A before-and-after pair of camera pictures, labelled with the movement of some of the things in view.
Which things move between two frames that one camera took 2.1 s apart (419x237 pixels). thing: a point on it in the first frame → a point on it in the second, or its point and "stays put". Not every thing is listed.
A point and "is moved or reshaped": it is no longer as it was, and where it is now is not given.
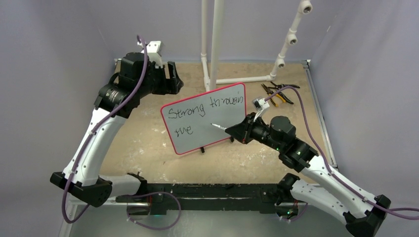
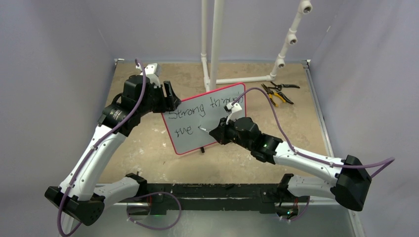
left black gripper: [169, 86] → [169, 103]
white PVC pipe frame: [211, 81] stays put
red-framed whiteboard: [188, 121] stays put
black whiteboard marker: [219, 126] is moved or reshaped
